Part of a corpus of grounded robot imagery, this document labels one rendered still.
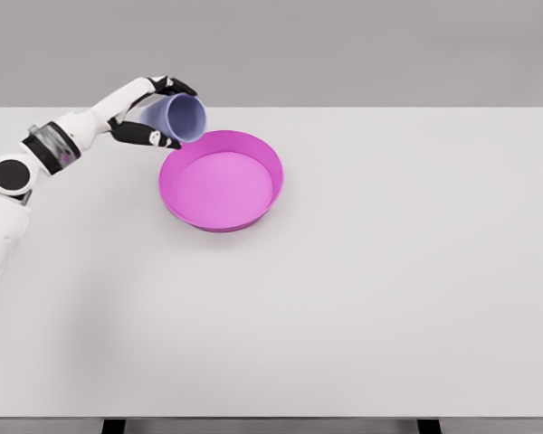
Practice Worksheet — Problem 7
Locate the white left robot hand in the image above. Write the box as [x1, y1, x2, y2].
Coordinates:
[88, 74, 198, 151]

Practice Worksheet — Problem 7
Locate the lavender blue cup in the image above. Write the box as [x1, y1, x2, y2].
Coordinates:
[138, 92, 208, 145]

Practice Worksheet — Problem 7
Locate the magenta pink plate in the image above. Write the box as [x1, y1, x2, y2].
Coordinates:
[157, 129, 284, 234]

